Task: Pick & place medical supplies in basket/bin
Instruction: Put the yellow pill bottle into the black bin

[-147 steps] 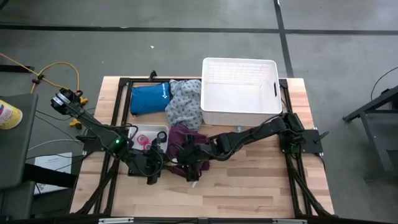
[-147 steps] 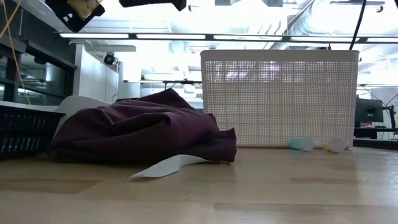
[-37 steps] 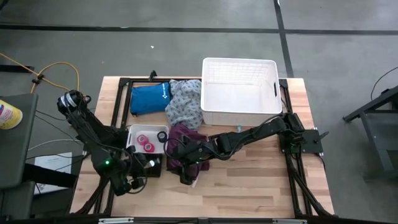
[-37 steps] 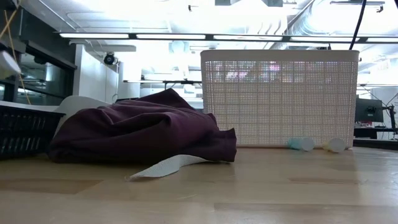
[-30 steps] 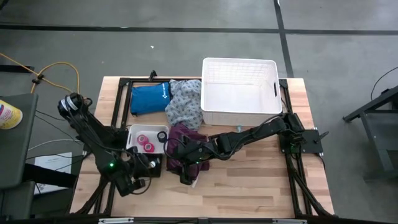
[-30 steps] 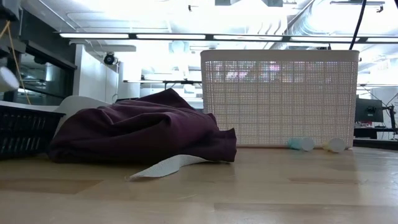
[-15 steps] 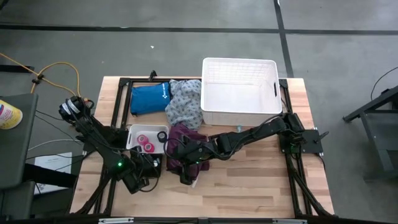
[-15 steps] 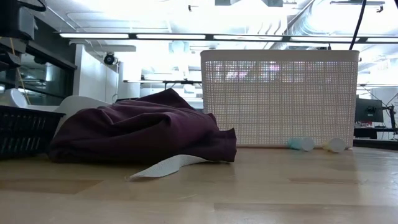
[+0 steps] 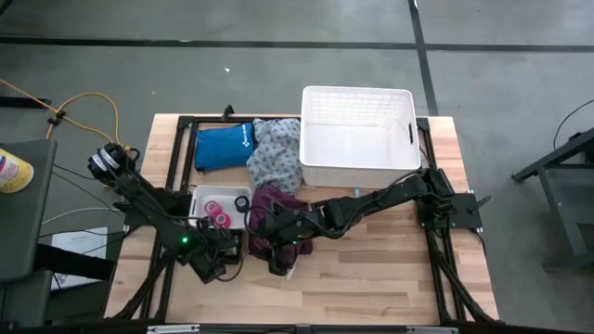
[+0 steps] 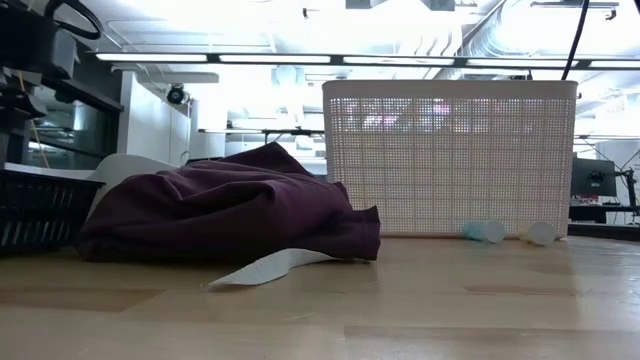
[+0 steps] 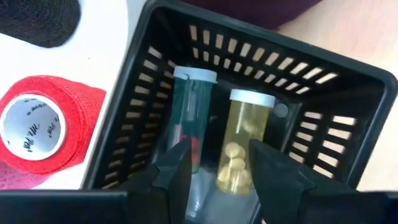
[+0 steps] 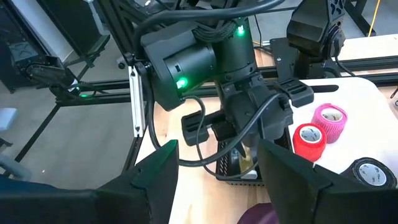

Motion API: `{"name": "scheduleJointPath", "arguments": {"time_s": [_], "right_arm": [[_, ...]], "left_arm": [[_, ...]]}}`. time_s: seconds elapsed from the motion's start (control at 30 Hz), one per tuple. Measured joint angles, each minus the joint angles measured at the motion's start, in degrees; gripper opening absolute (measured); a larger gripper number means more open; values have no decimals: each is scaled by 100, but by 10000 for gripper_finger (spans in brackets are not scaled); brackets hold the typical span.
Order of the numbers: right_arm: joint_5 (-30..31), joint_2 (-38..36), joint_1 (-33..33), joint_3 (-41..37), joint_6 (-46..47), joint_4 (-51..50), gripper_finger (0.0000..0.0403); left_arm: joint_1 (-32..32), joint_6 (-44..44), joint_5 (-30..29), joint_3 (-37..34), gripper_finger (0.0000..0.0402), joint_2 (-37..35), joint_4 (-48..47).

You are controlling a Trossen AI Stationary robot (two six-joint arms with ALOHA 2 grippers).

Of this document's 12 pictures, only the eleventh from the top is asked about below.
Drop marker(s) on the red bandage roll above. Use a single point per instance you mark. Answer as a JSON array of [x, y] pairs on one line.
[[84, 109]]

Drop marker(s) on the pink bandage roll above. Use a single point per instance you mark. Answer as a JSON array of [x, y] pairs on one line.
[[18, 180]]

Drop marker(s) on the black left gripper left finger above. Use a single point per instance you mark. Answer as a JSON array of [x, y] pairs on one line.
[[164, 193]]

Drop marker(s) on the small black plastic basket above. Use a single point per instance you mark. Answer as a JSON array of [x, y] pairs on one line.
[[342, 96]]

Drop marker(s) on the green vial with red pills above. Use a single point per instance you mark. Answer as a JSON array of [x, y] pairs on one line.
[[189, 102]]

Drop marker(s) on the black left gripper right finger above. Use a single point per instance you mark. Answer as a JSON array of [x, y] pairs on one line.
[[276, 186]]

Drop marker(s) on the yellow vial with tan pills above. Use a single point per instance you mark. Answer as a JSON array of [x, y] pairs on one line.
[[245, 124]]

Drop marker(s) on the white plastic bin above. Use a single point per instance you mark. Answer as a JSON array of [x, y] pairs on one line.
[[102, 56]]

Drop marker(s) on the black bandage roll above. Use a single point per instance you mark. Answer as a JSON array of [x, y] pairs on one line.
[[37, 21]]

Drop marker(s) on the purple cloth garment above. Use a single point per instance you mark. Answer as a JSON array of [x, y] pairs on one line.
[[248, 12]]

